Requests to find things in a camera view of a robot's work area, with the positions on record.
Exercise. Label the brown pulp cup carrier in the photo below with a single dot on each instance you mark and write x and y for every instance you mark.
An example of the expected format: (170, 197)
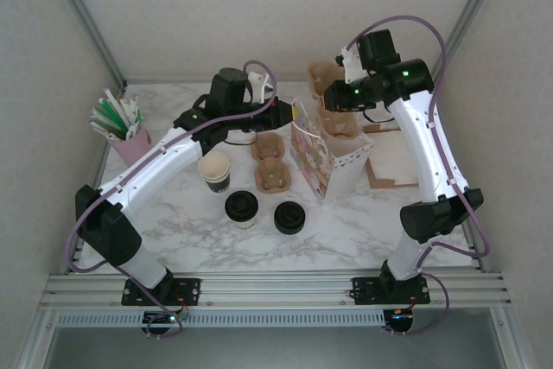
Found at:
(332, 125)
(270, 170)

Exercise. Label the patterned paper gift bag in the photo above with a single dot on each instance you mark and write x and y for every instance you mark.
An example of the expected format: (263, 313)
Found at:
(311, 161)

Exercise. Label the white paper cup black lid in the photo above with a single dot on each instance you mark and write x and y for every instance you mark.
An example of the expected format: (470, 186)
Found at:
(241, 209)

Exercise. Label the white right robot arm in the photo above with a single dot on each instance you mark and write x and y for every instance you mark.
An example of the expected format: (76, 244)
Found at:
(427, 148)

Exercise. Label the white napkin stack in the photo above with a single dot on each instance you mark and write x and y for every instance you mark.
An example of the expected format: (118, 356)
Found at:
(389, 153)

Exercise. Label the white paper-wrapped straw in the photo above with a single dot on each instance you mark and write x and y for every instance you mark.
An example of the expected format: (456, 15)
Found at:
(135, 116)
(113, 103)
(101, 132)

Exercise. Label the brown cardboard tray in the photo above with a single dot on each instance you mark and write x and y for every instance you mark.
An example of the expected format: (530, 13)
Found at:
(380, 180)

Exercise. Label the pink metal straw can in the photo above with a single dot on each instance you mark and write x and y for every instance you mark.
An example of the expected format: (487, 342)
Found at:
(129, 148)

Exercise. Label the small controller board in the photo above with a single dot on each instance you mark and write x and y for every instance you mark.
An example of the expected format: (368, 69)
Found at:
(162, 319)
(399, 319)

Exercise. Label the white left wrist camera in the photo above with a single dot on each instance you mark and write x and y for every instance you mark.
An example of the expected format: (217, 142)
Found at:
(261, 84)

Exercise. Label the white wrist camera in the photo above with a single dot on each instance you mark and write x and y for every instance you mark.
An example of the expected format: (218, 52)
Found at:
(349, 66)
(261, 84)

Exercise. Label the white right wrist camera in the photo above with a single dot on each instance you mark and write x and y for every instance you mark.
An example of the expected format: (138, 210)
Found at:
(349, 66)

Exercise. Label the aluminium frame post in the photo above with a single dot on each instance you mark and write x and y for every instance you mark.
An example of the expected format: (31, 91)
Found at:
(86, 19)
(466, 19)

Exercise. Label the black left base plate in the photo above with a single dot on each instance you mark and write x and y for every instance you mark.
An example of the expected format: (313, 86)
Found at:
(186, 289)

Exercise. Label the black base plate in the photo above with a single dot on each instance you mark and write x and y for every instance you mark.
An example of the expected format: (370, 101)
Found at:
(186, 289)
(367, 291)

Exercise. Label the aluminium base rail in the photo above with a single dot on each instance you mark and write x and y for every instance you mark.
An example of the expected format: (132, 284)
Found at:
(276, 289)

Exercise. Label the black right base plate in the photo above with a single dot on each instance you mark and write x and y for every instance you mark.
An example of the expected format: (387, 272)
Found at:
(367, 291)

